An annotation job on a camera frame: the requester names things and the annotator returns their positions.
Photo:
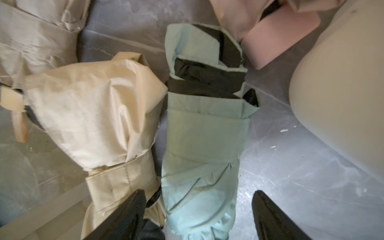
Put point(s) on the pink umbrella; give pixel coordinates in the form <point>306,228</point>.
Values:
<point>266,29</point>

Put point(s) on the beige umbrella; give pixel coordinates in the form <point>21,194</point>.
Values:
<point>105,117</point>

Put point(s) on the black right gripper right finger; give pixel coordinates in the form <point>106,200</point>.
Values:
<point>271,222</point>

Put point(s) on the white plastic storage box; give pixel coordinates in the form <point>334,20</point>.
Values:
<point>337,89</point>

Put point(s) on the cream folded umbrella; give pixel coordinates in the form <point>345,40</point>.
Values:
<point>37,36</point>

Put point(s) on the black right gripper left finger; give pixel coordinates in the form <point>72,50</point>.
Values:
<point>125,223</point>

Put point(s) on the mint green umbrella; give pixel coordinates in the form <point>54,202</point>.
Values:
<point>208,120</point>

